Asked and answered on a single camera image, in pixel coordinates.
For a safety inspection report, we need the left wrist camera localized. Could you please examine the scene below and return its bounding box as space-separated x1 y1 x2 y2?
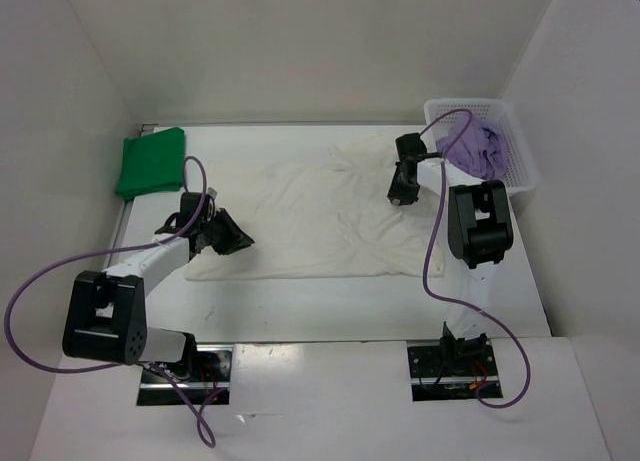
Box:
155 189 216 237

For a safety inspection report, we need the white plastic basket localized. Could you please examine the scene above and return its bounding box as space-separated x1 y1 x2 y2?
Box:
423 98 539 196

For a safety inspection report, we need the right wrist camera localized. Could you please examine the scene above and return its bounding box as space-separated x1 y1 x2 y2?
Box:
395 133 429 162

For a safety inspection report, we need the green t shirt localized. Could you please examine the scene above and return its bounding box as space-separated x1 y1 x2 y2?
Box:
116 127 186 202

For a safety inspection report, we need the lavender t shirt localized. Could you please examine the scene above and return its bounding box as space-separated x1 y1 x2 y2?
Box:
446 117 509 181

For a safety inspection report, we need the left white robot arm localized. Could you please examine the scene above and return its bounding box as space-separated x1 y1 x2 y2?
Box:
62 207 254 381

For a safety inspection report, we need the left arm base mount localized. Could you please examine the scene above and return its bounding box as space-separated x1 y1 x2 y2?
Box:
136 346 233 408

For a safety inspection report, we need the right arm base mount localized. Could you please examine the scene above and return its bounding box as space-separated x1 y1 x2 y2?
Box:
406 341 503 402

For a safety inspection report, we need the white t shirt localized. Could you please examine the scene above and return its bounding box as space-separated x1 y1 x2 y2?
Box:
185 136 445 281

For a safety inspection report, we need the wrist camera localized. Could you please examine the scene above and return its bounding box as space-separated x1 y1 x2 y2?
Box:
395 133 429 162
155 189 216 237

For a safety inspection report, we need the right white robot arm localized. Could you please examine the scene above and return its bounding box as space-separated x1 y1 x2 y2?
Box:
388 158 514 374

